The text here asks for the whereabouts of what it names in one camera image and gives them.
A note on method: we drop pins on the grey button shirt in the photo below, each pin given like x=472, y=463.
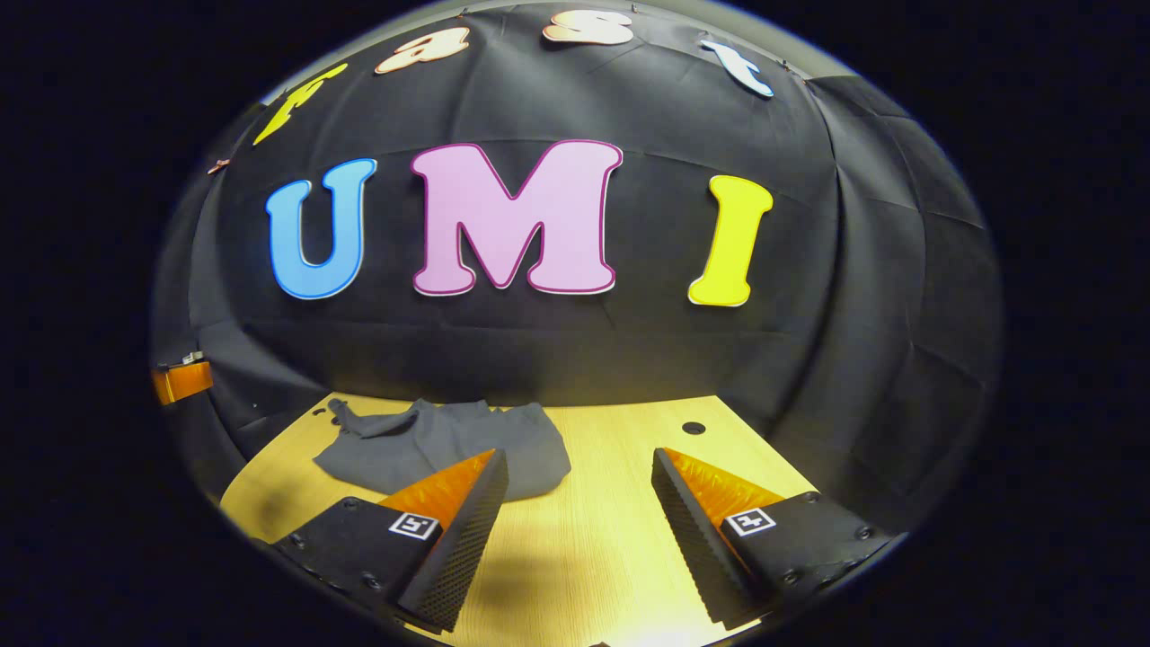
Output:
x=431, y=449

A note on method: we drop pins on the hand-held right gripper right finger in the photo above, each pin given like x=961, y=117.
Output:
x=696, y=539

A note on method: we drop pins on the copper red clip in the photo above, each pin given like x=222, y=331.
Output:
x=218, y=166

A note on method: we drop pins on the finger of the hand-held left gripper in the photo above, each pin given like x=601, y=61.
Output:
x=184, y=382

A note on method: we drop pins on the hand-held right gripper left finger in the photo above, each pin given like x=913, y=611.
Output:
x=467, y=539

